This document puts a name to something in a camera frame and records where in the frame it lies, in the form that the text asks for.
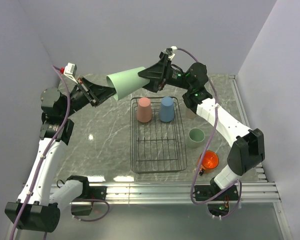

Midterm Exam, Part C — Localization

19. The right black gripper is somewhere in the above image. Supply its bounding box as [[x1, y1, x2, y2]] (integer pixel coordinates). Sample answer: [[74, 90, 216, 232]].
[[135, 54, 193, 94]]

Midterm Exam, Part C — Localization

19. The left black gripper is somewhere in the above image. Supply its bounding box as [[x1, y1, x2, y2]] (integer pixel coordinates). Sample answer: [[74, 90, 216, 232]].
[[61, 76, 118, 118]]

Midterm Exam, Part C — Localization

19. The green cup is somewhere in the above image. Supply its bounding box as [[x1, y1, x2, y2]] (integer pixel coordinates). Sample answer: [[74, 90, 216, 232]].
[[187, 128, 205, 149], [106, 66, 150, 101]]

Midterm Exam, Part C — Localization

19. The blue plastic cup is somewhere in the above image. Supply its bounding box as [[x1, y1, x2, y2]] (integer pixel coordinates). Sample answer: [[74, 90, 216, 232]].
[[159, 96, 175, 123]]

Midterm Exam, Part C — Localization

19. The pink plastic cup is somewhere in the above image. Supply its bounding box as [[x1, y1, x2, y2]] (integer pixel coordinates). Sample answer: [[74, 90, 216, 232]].
[[136, 97, 152, 123]]

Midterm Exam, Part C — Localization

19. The beige plastic cup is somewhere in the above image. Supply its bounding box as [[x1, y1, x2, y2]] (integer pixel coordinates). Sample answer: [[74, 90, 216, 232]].
[[185, 108, 196, 119]]

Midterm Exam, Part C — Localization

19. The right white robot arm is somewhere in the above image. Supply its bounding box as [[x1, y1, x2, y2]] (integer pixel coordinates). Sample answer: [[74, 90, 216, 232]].
[[138, 48, 265, 200]]

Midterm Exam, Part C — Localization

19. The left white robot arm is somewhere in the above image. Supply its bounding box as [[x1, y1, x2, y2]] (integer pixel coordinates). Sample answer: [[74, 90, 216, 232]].
[[4, 77, 116, 233]]

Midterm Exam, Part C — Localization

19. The orange transparent mug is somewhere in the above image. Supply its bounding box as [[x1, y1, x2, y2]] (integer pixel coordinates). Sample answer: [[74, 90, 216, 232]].
[[198, 150, 219, 176]]

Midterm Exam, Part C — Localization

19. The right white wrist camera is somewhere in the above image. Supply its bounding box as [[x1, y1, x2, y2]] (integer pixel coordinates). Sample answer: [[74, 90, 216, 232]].
[[165, 46, 178, 61]]

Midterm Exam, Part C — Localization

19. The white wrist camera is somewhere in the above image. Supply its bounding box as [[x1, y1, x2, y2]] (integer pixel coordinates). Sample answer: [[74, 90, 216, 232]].
[[62, 62, 77, 82], [165, 46, 178, 61]]

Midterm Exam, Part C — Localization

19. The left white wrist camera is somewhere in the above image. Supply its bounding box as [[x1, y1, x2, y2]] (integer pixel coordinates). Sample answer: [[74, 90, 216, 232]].
[[62, 62, 77, 82]]

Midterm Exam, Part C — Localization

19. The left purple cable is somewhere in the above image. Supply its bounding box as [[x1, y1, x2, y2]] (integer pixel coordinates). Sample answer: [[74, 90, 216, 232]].
[[8, 65, 111, 240]]

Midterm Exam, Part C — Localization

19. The black wire dish rack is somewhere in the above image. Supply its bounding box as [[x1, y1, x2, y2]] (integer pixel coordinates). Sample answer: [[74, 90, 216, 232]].
[[130, 96, 187, 174]]

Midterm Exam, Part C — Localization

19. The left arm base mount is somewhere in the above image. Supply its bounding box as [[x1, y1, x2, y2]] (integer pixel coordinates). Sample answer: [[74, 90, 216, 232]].
[[70, 185, 107, 217]]

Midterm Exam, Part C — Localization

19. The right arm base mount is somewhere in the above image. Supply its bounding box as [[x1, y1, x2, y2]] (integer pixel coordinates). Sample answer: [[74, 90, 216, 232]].
[[193, 183, 242, 220]]

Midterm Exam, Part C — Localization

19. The aluminium rail frame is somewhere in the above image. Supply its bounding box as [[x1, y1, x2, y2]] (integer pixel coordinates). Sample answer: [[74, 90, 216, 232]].
[[4, 73, 291, 240]]

